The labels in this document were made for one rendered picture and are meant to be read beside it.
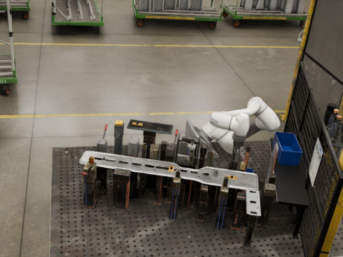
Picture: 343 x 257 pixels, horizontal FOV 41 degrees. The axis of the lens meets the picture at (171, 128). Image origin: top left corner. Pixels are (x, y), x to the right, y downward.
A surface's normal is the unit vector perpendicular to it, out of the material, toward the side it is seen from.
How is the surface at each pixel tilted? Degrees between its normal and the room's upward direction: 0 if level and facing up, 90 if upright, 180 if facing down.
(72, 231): 0
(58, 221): 0
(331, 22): 90
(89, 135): 0
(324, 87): 89
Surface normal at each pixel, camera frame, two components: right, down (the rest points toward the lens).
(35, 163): 0.09, -0.87
